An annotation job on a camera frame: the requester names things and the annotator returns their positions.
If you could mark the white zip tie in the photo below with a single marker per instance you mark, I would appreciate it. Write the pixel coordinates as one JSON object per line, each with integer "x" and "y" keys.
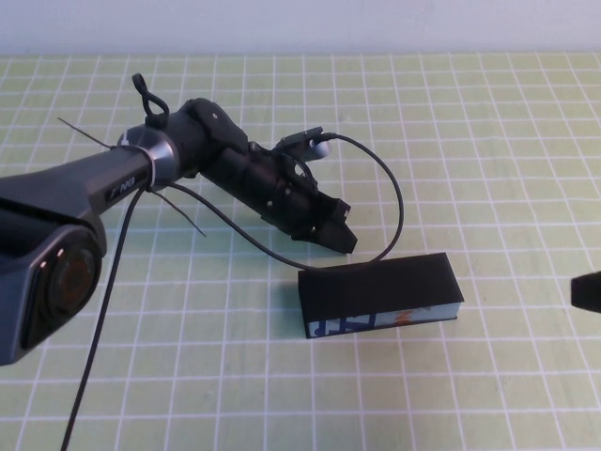
{"x": 152, "y": 169}

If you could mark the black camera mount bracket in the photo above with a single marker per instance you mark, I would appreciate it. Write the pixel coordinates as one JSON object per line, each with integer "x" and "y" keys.
{"x": 285, "y": 146}

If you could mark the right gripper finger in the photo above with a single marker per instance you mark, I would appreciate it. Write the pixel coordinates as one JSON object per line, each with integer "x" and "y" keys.
{"x": 589, "y": 291}

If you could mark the black glasses case box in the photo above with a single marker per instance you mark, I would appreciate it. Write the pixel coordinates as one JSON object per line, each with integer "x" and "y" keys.
{"x": 375, "y": 291}

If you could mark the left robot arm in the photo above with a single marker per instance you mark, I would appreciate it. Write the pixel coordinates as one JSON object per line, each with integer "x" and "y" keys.
{"x": 70, "y": 188}

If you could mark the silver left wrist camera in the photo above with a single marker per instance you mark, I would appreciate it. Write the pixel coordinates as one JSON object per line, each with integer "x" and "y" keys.
{"x": 321, "y": 149}

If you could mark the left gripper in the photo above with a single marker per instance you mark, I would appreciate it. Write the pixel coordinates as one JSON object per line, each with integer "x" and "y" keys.
{"x": 305, "y": 206}

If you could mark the green white checkered tablecloth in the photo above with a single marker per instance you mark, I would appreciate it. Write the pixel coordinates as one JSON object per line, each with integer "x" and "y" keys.
{"x": 469, "y": 141}

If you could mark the black zip tie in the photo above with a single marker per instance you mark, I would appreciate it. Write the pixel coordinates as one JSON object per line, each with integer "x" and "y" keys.
{"x": 183, "y": 213}
{"x": 87, "y": 134}

